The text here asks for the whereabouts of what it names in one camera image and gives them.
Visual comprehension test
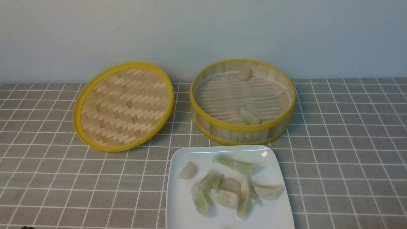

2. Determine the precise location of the pale pink dumpling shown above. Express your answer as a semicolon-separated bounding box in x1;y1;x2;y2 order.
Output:
177;161;197;179
219;178;241;196
237;66;252;80

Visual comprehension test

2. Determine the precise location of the white square plate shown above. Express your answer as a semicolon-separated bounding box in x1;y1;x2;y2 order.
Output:
166;145;295;229

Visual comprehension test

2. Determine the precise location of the white steamer liner paper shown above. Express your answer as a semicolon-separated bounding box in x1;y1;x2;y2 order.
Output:
193;72;293;125

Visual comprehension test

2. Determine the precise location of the bamboo steamer basket yellow rim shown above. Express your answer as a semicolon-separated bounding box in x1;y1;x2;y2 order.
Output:
189;59;296;145

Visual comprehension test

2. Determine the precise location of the woven bamboo steamer lid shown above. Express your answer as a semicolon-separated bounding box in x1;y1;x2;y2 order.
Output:
72;61;175;152

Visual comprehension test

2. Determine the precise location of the white dumpling centre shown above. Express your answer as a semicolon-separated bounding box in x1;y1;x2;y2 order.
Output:
210;189;239;208

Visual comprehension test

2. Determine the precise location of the white dumpling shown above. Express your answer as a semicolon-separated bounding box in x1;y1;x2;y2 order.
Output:
253;184;284;200
210;189;239;208

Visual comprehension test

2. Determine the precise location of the white dumpling right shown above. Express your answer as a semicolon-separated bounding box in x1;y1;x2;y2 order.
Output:
253;184;284;200

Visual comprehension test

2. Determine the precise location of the grey checked tablecloth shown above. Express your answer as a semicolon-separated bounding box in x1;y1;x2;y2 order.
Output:
0;78;407;229

